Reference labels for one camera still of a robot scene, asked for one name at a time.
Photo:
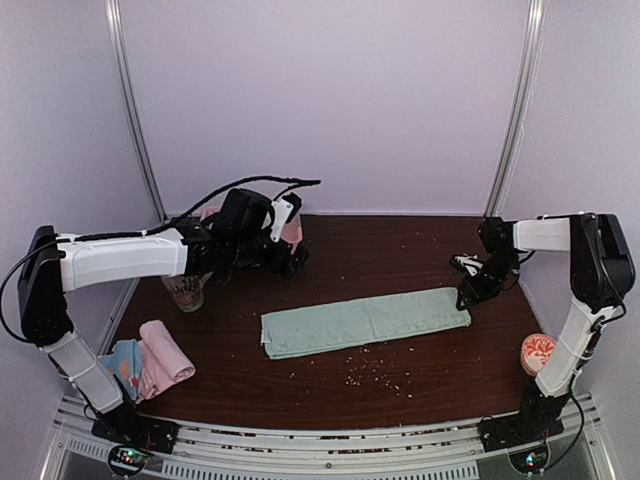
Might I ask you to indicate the patterned ceramic mug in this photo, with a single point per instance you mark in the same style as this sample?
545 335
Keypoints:
185 291

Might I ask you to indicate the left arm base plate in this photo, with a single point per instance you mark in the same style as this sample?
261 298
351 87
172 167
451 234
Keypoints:
143 433

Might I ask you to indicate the orange patterned coaster stack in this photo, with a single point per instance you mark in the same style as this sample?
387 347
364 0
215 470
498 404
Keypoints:
536 351

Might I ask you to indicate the left circuit board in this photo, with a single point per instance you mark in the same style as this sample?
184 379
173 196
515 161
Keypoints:
127 461

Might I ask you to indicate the right circuit board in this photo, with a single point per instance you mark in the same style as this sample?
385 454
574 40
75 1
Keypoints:
529 461

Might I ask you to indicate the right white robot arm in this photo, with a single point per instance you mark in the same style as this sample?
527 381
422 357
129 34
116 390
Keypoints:
601 273

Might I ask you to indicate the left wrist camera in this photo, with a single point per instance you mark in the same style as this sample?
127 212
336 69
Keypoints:
284 210

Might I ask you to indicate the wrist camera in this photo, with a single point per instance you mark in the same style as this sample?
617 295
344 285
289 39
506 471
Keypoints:
466 264
284 210

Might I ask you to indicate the pink towel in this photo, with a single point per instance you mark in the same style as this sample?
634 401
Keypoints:
164 364

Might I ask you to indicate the aluminium post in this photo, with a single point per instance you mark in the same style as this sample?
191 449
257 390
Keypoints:
118 41
522 95

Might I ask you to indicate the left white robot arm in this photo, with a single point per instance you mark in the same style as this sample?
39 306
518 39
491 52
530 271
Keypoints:
247 231

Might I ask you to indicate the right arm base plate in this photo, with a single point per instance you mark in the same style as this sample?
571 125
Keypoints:
497 433

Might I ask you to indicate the blue patterned towel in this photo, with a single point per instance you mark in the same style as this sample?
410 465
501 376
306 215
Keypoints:
125 362

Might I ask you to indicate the pink plastic basket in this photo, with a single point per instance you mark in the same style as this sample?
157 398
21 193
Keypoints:
292 232

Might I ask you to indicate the green towel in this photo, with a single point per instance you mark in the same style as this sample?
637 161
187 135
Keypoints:
335 326

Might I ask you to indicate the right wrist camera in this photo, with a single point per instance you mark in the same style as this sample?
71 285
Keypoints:
466 264

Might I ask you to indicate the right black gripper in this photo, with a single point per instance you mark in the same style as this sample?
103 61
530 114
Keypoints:
474 291

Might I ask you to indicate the right aluminium post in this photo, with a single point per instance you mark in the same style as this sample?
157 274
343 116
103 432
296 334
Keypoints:
522 95

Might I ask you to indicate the left aluminium post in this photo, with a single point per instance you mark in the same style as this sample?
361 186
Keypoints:
118 41

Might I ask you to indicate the circuit board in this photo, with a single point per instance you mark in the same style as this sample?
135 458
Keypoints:
127 461
529 461

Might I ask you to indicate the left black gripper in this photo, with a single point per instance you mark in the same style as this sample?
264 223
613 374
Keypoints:
277 262

